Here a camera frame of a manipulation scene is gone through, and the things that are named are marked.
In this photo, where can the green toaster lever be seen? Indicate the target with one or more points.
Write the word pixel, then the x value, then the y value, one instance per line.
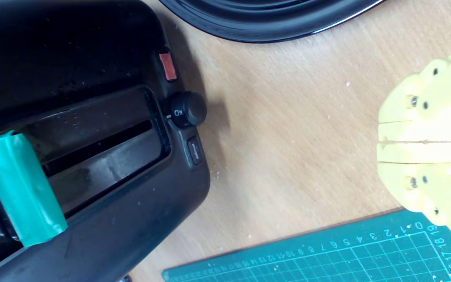
pixel 22 188

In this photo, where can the black two-slot toaster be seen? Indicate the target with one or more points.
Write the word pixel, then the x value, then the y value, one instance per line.
pixel 123 219

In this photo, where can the green cutting mat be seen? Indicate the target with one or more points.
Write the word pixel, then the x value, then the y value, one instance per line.
pixel 347 258

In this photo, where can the black round plate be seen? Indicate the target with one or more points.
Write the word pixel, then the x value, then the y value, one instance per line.
pixel 264 19

